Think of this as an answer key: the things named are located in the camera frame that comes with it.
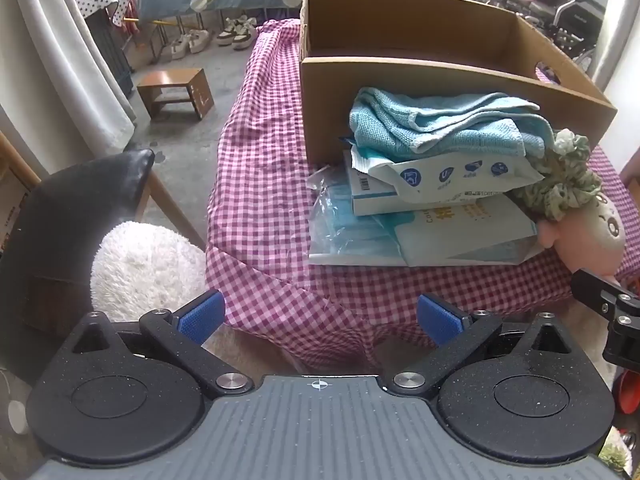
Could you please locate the dark grey ribbed cabinet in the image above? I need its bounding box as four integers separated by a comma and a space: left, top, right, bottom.
87, 10, 135, 98

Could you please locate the white wet wipes pack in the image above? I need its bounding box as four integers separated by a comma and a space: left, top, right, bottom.
350, 145, 546, 203

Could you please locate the pink plush toy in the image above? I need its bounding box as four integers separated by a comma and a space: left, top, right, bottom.
535, 195, 627, 278

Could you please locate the white and blue packet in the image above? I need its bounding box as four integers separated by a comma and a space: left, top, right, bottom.
395, 192, 538, 267

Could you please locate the yellow pole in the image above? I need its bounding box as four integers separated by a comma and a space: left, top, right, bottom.
124, 16, 201, 30

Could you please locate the brown cardboard box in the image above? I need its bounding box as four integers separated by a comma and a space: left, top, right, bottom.
299, 0, 618, 166

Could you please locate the pale grey curtain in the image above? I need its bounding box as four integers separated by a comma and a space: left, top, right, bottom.
0, 0, 138, 151

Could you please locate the red round plastic object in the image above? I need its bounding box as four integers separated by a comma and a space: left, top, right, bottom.
612, 370, 640, 416

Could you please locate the white and blue carton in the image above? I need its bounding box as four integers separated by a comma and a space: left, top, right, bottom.
342, 149, 481, 217

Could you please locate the wheelchair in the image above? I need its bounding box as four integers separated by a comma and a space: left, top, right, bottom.
415, 0, 608, 71

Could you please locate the pink checkered tablecloth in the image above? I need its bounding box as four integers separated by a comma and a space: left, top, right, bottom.
205, 17, 640, 376

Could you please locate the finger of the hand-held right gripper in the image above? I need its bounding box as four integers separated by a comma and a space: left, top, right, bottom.
570, 268, 640, 367

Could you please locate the small wooden stool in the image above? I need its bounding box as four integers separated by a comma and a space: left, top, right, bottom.
136, 67, 216, 122

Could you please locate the clear pack of face masks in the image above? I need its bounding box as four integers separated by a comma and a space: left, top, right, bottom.
307, 164, 416, 267

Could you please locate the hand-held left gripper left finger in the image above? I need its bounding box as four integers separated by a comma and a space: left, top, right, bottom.
70, 290, 253, 398

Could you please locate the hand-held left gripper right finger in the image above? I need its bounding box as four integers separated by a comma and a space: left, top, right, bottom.
385, 294, 576, 397

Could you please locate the white fluffy cushion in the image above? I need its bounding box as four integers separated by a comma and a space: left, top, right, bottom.
90, 221, 221, 323

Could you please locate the light blue knitted towel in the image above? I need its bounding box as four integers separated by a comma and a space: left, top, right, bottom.
348, 86, 556, 158

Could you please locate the black chair with wooden legs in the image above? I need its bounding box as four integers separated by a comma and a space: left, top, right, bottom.
0, 148, 206, 386

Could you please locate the green patterned scrunchie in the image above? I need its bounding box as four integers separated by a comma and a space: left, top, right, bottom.
510, 129, 603, 222

